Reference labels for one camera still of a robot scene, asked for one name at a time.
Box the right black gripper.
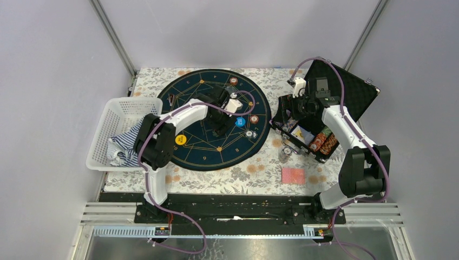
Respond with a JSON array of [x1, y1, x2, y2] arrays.
[[273, 92, 314, 124]]

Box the blue dealer button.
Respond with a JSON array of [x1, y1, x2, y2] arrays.
[[235, 117, 246, 127]]

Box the red five chip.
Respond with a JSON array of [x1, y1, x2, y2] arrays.
[[250, 115, 259, 124], [229, 77, 238, 86]]

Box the yellow dealer button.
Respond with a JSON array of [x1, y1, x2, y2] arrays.
[[175, 134, 187, 146]]

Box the blue ten chip stack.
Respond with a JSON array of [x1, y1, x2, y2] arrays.
[[278, 146, 292, 164]]

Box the red card deck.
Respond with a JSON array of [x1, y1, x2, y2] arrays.
[[281, 167, 306, 185]]

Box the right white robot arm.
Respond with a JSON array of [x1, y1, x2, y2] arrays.
[[287, 77, 391, 223]]

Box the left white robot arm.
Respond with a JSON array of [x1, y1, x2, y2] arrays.
[[134, 86, 242, 223]]

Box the black chip carrying case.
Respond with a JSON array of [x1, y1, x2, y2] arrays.
[[270, 58, 379, 163]]

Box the green chip row in case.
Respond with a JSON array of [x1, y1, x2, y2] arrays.
[[320, 127, 332, 138]]

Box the round dark blue poker mat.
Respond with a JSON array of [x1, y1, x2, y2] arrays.
[[158, 69, 271, 171]]

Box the red chip row in case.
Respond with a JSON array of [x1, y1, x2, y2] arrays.
[[309, 132, 338, 155]]

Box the floral tablecloth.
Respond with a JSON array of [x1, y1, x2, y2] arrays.
[[103, 68, 345, 196]]

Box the white plastic basket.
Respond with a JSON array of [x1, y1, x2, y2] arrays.
[[86, 97, 163, 172]]

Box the striped blue white cloth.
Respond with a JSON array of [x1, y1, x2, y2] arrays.
[[106, 121, 142, 167]]

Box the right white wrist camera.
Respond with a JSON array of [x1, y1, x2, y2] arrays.
[[287, 77, 306, 98]]

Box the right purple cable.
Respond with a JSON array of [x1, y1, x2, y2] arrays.
[[290, 57, 390, 260]]

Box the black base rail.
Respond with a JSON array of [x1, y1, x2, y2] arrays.
[[134, 194, 346, 236]]

